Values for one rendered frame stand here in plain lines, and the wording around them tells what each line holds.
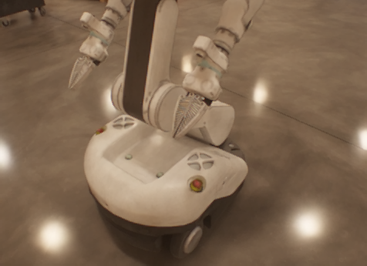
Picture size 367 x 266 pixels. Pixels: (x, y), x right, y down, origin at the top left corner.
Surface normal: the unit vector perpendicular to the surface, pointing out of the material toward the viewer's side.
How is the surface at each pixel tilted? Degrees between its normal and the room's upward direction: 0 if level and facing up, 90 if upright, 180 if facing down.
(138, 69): 70
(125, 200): 54
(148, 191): 35
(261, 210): 0
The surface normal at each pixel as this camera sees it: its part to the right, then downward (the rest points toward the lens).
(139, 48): -0.59, 0.18
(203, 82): -0.43, -0.25
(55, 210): -0.04, -0.80
